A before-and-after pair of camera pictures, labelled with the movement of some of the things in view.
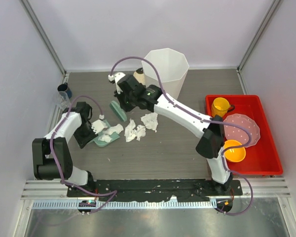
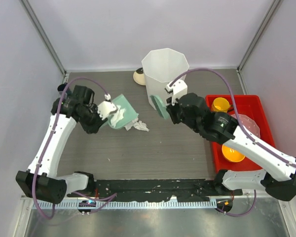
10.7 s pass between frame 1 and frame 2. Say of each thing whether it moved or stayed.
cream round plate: stayed
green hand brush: moved
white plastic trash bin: stayed
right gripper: moved
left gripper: moved
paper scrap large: moved
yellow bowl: stayed
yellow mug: stayed
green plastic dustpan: moved
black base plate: stayed
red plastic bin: stayed
